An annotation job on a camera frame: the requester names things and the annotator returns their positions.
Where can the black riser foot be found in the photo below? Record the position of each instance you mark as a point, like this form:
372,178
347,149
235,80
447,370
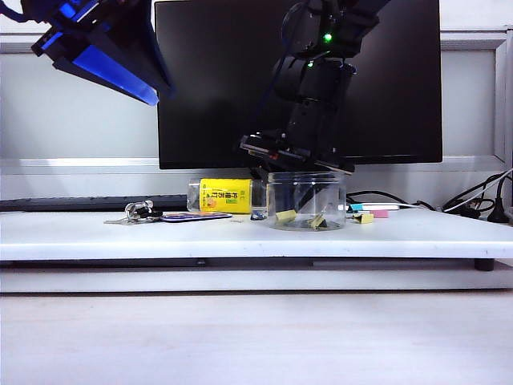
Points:
485,264

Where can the white desk riser board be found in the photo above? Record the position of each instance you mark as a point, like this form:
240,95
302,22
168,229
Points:
120,240

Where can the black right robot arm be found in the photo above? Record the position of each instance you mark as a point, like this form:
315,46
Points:
320,76

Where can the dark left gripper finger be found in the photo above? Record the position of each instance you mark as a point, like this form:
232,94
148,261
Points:
152,62

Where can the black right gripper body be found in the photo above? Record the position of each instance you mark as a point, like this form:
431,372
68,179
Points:
312,128

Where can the black power plug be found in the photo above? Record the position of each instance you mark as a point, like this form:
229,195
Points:
499,208

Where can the black key fob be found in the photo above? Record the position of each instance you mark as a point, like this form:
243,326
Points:
154,217

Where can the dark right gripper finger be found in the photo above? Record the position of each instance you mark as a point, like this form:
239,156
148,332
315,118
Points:
286,180
318,184

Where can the black keyboard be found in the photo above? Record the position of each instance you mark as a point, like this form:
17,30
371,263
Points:
80,202

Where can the yellow label plastic bottle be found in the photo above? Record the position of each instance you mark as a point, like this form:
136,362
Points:
224,195

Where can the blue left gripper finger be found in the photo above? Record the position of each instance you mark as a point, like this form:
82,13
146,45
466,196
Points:
112,78

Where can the blue binder clip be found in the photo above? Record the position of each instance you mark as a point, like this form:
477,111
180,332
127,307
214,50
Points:
258,216

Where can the teal binder clip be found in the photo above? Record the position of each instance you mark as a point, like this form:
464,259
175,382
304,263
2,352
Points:
354,207

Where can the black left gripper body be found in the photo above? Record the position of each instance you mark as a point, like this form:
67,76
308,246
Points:
96,20

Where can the aluminium frame rail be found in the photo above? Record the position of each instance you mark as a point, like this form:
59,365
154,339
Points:
80,164

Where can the aluminium frame post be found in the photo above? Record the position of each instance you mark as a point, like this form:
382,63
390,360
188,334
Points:
501,100

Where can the yellow black striped binder clip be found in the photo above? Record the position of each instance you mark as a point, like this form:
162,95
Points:
316,222

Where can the round transparent plastic box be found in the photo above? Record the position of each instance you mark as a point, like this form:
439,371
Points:
280,192

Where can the silver key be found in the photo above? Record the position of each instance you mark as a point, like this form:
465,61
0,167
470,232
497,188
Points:
118,221

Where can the black computer monitor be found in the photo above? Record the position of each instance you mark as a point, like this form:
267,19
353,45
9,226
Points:
208,120

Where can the pink binder clip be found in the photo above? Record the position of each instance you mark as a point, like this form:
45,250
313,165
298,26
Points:
380,213

